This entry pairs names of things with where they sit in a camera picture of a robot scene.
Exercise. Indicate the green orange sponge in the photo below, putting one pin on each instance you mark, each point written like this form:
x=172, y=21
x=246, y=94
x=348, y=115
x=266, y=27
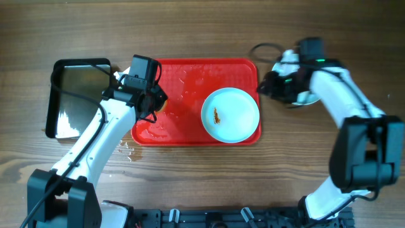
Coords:
x=161, y=108

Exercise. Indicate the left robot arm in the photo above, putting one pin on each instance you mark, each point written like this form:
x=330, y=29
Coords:
x=65, y=196

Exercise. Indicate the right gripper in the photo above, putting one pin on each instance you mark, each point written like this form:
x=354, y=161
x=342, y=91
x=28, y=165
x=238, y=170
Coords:
x=269, y=86

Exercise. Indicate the white plate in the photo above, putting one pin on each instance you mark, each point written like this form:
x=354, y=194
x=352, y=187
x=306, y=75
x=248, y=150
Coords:
x=287, y=72
x=230, y=115

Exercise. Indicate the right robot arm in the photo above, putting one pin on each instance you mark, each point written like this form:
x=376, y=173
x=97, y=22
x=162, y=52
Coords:
x=367, y=153

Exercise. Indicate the red plastic tray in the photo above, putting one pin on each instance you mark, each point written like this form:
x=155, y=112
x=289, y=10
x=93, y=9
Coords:
x=187, y=83

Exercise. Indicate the black metal water tray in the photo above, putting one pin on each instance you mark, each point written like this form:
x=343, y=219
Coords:
x=68, y=116

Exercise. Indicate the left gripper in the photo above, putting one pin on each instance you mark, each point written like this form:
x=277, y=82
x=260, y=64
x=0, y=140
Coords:
x=155, y=99

